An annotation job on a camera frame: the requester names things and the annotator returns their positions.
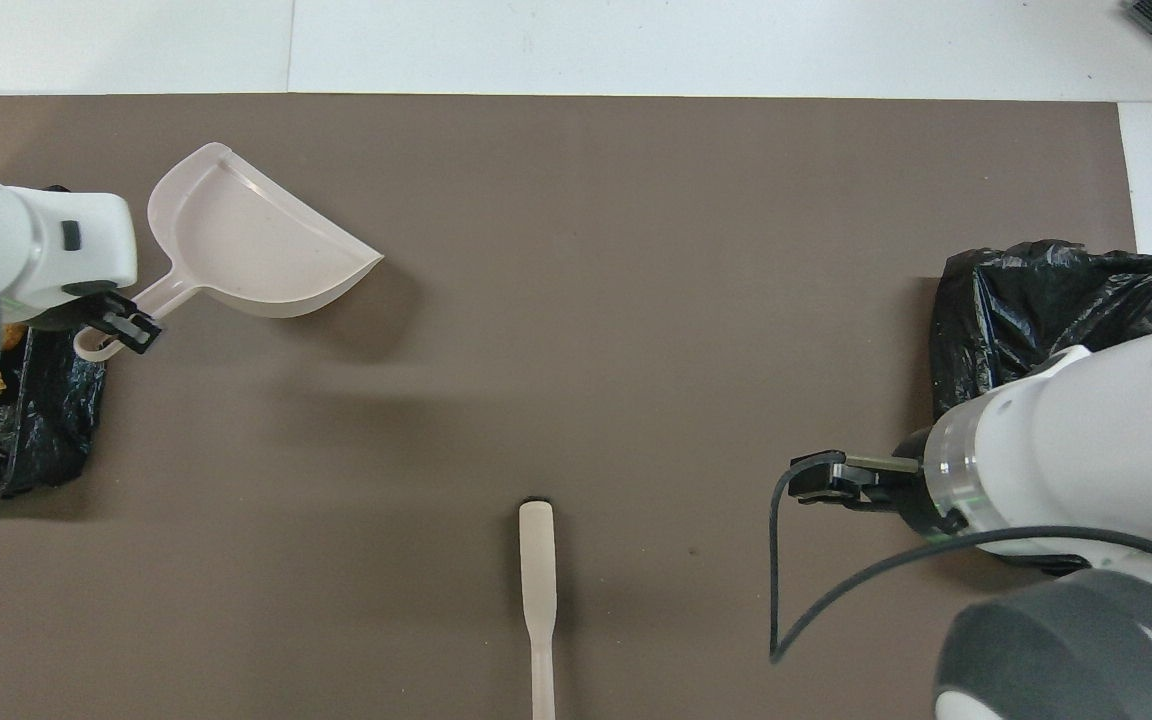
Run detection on beige plastic dustpan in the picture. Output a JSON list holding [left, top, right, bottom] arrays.
[[73, 142, 386, 362]]

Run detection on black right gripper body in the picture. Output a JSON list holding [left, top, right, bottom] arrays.
[[891, 428, 969, 541]]

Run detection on brown table mat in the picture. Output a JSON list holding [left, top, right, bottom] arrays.
[[0, 95, 1152, 720]]

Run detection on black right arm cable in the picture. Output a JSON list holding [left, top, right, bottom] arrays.
[[768, 452, 1152, 666]]

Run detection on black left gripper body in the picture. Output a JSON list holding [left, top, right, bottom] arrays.
[[31, 283, 125, 333]]

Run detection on beige hand brush black bristles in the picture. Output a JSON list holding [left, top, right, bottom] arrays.
[[518, 498, 558, 720]]

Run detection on bin lined with black bag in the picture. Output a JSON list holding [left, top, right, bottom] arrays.
[[0, 185, 109, 501], [931, 240, 1152, 421]]

